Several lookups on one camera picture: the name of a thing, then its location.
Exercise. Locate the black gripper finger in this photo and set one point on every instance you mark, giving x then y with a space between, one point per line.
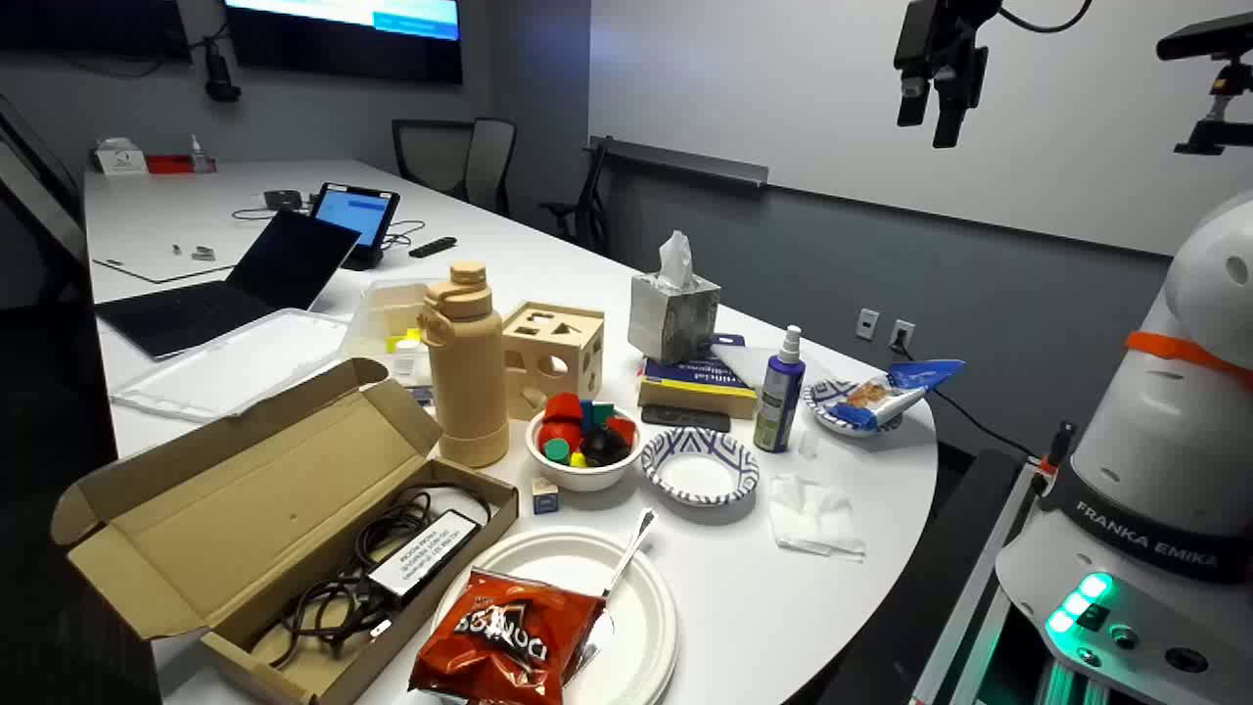
962 89
912 97

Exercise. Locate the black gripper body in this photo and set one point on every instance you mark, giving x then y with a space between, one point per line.
938 34

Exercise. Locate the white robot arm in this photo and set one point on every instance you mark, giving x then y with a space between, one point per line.
1135 552

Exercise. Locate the grey tissue box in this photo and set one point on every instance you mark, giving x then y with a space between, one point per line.
676 306

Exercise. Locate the wooden shape sorter box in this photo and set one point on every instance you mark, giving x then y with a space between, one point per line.
549 350

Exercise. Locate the open cardboard box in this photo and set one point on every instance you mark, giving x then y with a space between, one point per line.
224 528

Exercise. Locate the red and white box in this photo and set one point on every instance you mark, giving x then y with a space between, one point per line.
128 158

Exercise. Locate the blue snack bag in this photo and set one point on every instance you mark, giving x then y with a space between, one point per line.
917 379

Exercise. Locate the blue patterned plate with snack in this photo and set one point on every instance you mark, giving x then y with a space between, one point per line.
851 409

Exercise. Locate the blue spray bottle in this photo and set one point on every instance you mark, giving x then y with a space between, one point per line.
780 393

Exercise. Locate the blue textbook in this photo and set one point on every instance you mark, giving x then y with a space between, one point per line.
697 387

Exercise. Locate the office chair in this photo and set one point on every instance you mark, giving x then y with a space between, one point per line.
485 161
430 154

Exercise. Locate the blue patterned paper plate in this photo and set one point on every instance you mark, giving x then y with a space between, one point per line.
697 466

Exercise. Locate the white crumpled napkin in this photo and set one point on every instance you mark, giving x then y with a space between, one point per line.
811 514

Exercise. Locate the black remote control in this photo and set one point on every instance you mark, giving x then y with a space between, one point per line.
430 247

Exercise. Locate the white bowl of coloured blocks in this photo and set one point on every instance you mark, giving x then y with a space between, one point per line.
579 445

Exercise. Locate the white plastic fork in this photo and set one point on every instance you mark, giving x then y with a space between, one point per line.
642 528

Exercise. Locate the tan water bottle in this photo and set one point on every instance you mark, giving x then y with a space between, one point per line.
468 367

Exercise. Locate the small grey cube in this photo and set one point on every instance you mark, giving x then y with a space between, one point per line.
547 500

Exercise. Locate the tablet on stand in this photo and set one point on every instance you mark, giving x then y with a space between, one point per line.
364 212

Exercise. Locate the white paper plate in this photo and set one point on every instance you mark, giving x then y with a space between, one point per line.
633 652

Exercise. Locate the white label card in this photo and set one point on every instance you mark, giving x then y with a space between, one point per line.
411 561

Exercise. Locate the black laptop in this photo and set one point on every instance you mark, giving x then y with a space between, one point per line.
284 266

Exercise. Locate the red chip bag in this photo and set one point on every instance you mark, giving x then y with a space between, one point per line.
507 645

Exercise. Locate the clear plastic bag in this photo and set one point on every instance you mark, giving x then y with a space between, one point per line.
235 370

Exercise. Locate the camera on stand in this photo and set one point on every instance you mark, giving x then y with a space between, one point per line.
1228 41

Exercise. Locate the wall monitor screen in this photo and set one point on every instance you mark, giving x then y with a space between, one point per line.
399 41

